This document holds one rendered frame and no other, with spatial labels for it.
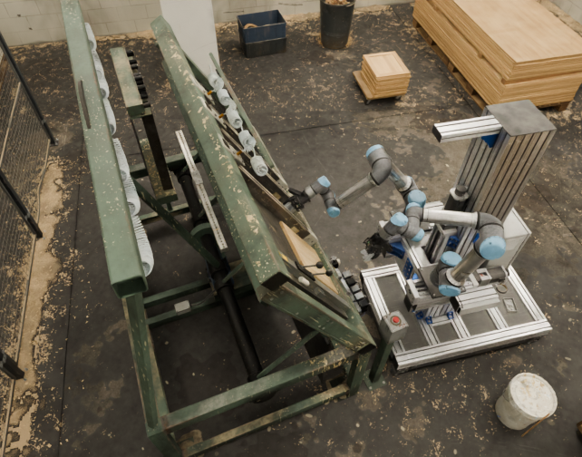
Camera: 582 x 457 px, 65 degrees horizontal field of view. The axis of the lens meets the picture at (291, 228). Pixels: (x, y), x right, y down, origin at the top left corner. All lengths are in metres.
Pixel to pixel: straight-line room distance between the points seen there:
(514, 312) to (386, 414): 1.30
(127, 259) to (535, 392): 2.86
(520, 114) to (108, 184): 1.94
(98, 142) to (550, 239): 4.12
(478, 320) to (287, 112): 3.28
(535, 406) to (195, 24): 5.18
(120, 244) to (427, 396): 2.73
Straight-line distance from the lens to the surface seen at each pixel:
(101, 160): 1.95
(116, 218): 1.70
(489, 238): 2.43
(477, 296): 3.09
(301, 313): 2.12
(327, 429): 3.55
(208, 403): 2.80
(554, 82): 6.24
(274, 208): 2.72
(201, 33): 6.16
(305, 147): 5.25
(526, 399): 3.59
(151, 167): 3.66
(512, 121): 2.52
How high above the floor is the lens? 3.41
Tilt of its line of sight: 51 degrees down
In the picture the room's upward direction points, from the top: straight up
